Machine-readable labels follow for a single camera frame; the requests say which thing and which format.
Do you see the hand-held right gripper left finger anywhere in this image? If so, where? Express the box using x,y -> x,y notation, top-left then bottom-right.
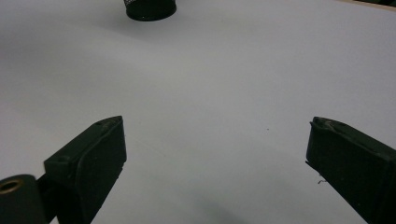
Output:
43,115 -> 128,224

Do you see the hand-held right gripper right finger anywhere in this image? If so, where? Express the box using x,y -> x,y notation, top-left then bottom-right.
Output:
305,116 -> 396,224

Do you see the black mesh cup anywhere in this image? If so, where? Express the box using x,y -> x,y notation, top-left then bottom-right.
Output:
123,0 -> 177,22

